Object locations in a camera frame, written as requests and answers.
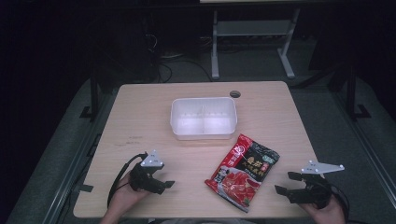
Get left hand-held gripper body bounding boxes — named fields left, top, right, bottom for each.
left=129, top=149, right=165, bottom=192

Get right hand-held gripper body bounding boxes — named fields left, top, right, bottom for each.
left=291, top=161, right=346, bottom=210

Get red and black food packet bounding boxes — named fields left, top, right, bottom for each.
left=204, top=133, right=281, bottom=214

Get white plastic divided container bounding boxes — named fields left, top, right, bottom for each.
left=169, top=96, right=239, bottom=141

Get person's left hand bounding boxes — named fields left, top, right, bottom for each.
left=108, top=173, right=151, bottom=219

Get person's right hand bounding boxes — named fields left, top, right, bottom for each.
left=299, top=195, right=347, bottom=224

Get black metal stand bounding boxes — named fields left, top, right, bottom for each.
left=78, top=77, right=101, bottom=123
left=344, top=63, right=372, bottom=121

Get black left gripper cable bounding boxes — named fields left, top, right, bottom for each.
left=106, top=152, right=149, bottom=209

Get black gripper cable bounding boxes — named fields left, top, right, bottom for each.
left=329, top=182, right=351, bottom=220
left=106, top=152, right=149, bottom=209

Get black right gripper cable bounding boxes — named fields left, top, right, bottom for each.
left=329, top=182, right=351, bottom=220

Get black floor cables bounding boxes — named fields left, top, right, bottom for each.
left=154, top=54, right=214, bottom=84

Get white metal desk frame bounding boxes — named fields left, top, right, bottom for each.
left=210, top=7, right=302, bottom=80

